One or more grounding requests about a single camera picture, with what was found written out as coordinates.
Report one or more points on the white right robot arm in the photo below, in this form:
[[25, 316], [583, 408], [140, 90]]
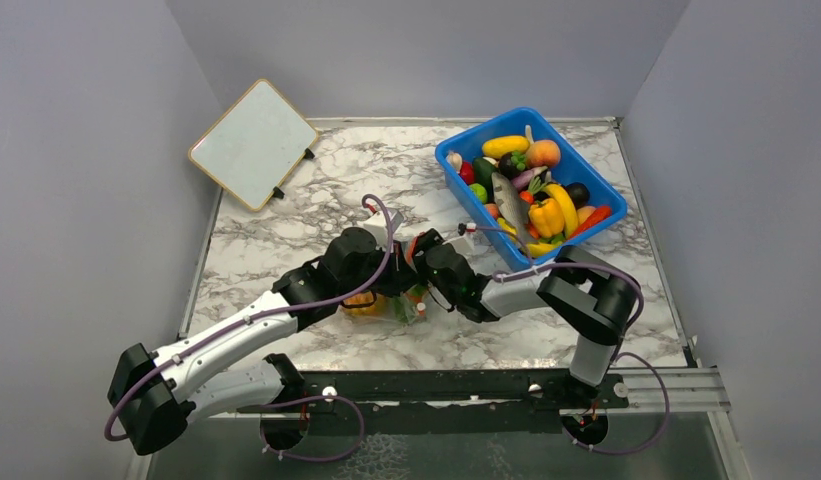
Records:
[[599, 301]]

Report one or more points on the purple fake onion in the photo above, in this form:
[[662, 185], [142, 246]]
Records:
[[530, 178]]

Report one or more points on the beige fake garlic bulb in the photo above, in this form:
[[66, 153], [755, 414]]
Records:
[[454, 160]]

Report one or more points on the yellow fake squash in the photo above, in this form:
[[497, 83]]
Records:
[[497, 147]]

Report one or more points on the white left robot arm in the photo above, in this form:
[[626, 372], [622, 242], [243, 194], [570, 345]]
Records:
[[156, 395]]

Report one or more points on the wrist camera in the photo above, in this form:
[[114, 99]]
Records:
[[379, 228], [463, 243]]

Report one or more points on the blue plastic bin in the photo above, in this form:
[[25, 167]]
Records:
[[572, 168]]

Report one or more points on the grey fake fish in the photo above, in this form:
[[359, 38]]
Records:
[[511, 206]]

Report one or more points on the red fake pepper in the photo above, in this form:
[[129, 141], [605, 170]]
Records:
[[601, 213]]

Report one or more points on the green fake lime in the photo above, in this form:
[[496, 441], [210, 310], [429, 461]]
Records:
[[480, 192]]

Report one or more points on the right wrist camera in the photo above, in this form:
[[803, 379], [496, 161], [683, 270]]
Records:
[[463, 243]]

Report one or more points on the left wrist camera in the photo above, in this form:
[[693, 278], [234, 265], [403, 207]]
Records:
[[379, 228]]

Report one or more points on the black mounting rail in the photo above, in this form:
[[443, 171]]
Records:
[[443, 401]]

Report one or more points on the green fake leafy vegetable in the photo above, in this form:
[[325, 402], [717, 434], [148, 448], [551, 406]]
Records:
[[408, 309]]

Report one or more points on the yellow fake bell pepper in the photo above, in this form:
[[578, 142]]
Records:
[[547, 218]]

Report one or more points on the fake peach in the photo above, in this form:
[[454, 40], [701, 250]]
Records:
[[584, 213], [543, 153]]

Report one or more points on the purple fake mangosteen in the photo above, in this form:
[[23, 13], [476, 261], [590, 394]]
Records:
[[512, 164]]

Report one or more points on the white board wooden frame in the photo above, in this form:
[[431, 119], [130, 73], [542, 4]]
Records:
[[254, 146]]

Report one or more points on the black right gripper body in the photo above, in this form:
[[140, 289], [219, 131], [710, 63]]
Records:
[[433, 239]]

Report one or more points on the red fake apple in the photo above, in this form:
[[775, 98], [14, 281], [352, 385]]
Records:
[[466, 173]]

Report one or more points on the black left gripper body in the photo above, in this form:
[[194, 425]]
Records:
[[377, 264]]

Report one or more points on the clear zip top bag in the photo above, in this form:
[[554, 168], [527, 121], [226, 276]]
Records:
[[398, 278]]

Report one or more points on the orange fake pineapple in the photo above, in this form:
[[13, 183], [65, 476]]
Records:
[[364, 304]]

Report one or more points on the yellow fake banana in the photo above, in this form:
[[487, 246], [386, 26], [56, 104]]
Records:
[[560, 195]]

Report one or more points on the yellow banana in bin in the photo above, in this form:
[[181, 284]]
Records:
[[537, 250]]

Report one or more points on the dark fake plum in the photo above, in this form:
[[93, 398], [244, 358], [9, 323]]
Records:
[[578, 193]]

